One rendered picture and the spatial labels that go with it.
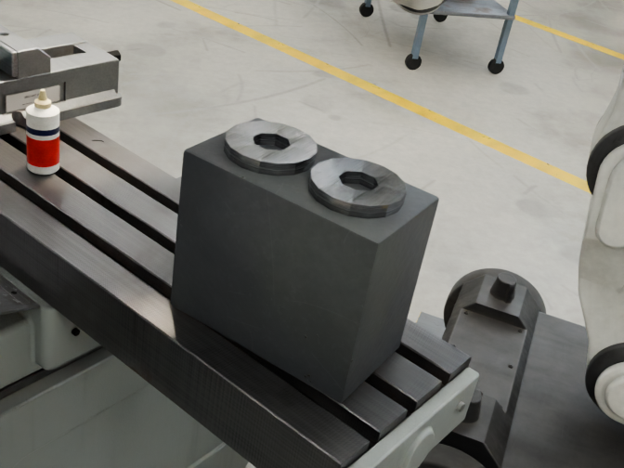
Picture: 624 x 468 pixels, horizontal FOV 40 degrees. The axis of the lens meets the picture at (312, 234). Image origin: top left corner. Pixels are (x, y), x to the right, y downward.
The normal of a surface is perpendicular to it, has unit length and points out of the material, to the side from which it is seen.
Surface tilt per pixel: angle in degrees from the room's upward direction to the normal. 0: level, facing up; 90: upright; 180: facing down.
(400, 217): 0
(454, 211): 0
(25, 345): 90
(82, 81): 90
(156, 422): 90
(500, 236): 0
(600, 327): 90
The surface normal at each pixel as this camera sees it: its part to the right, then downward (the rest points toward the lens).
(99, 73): 0.73, 0.46
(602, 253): -0.40, 0.76
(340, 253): -0.55, 0.36
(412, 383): 0.15, -0.84
